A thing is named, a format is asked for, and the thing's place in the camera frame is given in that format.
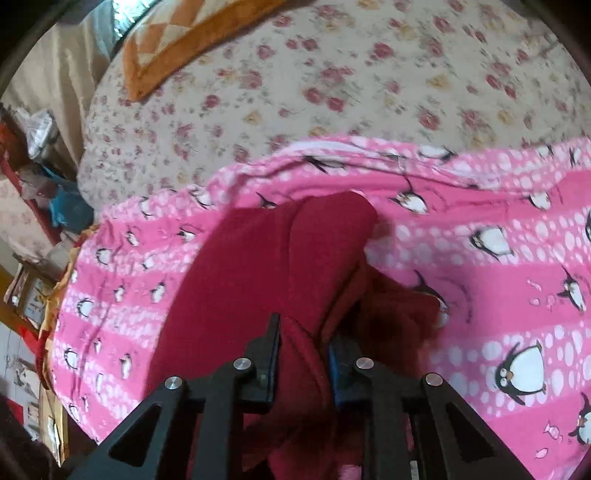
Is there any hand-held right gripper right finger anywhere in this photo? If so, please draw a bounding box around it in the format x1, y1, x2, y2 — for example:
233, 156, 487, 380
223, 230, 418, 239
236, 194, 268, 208
328, 338, 536, 480

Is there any floral bed quilt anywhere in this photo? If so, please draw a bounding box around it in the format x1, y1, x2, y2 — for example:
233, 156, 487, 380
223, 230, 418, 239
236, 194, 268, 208
76, 0, 591, 217

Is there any pink penguin printed blanket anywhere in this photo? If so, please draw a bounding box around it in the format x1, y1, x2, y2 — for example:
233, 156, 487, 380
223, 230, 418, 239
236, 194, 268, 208
46, 134, 591, 480

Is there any orange checkered pillow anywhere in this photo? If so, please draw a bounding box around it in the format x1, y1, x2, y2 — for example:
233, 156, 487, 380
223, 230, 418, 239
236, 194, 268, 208
121, 0, 301, 103

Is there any dark red garment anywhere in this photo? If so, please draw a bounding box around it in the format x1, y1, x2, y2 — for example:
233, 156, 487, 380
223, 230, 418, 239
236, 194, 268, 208
143, 190, 444, 480

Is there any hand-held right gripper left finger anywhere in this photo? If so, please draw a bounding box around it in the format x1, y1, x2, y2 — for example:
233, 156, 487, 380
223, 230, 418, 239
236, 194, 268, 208
69, 314, 282, 480

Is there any window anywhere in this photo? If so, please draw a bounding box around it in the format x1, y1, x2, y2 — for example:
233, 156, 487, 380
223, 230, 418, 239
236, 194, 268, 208
113, 0, 158, 29

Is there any blue plastic bag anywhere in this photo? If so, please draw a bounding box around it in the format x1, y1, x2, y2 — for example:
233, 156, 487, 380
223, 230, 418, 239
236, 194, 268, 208
48, 182, 96, 230

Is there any silver foil bag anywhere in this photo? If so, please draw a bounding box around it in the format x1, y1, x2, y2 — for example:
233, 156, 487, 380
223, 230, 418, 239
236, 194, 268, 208
23, 111, 59, 158

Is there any beige curtain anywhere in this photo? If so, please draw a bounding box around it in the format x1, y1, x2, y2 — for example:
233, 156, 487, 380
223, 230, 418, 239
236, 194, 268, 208
4, 14, 117, 164

